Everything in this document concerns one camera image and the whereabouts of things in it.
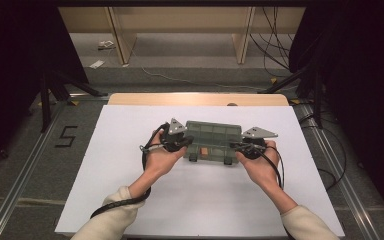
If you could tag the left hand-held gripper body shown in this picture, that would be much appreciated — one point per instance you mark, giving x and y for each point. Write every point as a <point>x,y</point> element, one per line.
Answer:
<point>175,133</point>

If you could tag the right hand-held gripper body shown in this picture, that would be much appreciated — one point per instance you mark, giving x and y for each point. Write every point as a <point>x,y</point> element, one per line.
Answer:
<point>256,140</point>

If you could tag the person's right hand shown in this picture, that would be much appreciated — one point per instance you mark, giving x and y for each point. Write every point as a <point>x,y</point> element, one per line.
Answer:
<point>261,170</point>

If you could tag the grey plastic compartment box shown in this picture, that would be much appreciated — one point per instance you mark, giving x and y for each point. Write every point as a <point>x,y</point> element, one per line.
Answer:
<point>213,136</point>

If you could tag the person's left hand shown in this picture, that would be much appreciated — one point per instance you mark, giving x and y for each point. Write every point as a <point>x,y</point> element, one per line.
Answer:
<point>161,161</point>

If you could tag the white power strip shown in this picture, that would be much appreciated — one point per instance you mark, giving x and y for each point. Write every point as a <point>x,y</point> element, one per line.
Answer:
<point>106,44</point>

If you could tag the white table sheet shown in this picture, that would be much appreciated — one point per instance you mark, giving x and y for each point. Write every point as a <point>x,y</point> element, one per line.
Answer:
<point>206,206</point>

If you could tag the light wooden desk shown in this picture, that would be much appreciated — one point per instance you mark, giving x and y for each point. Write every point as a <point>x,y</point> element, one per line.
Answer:
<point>180,20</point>

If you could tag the aluminium floor rail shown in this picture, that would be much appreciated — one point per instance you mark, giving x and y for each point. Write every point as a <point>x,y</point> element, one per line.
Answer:
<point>340,173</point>
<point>20,190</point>

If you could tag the white paper piece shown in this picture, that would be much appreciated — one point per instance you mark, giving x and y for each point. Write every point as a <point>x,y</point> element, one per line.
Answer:
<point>97,64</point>

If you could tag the dark curtain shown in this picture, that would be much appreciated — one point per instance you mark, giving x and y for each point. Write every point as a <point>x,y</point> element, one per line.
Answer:
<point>363,83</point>
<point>13,66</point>

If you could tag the black metal stand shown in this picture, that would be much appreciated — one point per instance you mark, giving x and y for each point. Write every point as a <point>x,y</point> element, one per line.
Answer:
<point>318,100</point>
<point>45,100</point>

